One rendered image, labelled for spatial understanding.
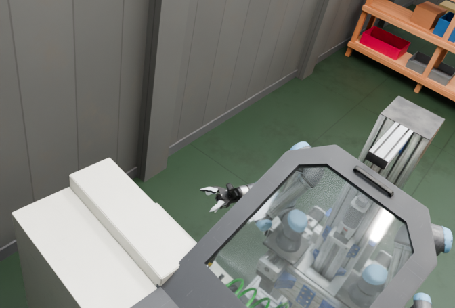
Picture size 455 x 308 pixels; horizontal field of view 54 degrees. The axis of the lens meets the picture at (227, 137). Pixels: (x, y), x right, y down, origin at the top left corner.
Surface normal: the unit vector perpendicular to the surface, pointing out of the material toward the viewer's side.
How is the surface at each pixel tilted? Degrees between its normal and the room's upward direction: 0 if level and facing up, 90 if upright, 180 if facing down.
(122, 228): 0
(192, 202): 0
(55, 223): 0
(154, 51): 90
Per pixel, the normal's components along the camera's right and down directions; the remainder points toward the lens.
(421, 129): 0.18, -0.76
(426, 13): -0.69, 0.35
